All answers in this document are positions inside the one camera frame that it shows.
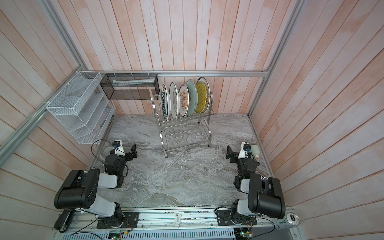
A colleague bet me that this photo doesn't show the green rim white plate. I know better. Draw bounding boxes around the green rim white plate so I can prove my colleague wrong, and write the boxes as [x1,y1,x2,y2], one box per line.
[161,84,171,121]

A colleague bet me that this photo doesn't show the pale green flower plate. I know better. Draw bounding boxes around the pale green flower plate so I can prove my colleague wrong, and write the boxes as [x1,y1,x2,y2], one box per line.
[187,79,198,116]

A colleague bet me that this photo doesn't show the yellow woven plate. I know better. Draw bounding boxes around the yellow woven plate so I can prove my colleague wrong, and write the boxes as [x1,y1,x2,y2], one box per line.
[195,81,209,114]

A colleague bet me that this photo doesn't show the white plate with cloud outline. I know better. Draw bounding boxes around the white plate with cloud outline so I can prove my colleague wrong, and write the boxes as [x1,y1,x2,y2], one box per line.
[170,82,180,119]

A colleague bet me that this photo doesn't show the small orange sunburst plate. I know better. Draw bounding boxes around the small orange sunburst plate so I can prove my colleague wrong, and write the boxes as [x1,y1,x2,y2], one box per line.
[179,85,190,117]

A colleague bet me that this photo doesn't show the large orange sunburst plate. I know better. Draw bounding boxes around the large orange sunburst plate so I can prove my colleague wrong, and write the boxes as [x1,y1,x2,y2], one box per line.
[197,77,211,113]

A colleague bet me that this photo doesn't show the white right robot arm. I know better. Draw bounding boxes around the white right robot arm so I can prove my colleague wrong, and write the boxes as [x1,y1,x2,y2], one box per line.
[226,142,286,225]

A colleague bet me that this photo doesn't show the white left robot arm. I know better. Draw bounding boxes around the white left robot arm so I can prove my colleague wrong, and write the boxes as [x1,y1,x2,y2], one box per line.
[54,140,138,233]

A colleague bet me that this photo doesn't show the steel two-tier dish rack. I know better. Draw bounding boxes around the steel two-tier dish rack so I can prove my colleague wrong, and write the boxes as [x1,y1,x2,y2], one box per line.
[150,90,214,158]

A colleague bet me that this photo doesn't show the pale green cup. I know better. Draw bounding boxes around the pale green cup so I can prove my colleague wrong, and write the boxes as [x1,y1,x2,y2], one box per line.
[251,145,261,161]

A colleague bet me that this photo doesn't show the silver drink can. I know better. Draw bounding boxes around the silver drink can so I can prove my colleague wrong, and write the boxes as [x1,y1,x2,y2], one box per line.
[274,212,301,230]

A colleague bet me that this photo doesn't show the black remote-like device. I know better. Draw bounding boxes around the black remote-like device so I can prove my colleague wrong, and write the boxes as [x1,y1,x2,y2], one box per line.
[54,210,74,233]

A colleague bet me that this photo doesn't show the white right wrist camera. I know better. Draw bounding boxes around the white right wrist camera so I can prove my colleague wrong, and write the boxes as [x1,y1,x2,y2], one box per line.
[238,142,253,159]

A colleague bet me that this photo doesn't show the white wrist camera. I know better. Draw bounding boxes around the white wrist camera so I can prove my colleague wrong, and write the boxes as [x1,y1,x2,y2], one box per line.
[238,142,253,159]
[110,140,126,156]

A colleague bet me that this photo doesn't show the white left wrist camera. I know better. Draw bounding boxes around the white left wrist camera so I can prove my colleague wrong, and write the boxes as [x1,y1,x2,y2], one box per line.
[110,140,126,156]

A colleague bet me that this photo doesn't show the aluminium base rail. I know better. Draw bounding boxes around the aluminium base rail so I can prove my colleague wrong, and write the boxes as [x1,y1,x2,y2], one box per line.
[48,207,306,240]

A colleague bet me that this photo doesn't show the white wire mesh shelf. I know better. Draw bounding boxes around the white wire mesh shelf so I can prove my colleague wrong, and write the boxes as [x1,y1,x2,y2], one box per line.
[47,71,116,145]

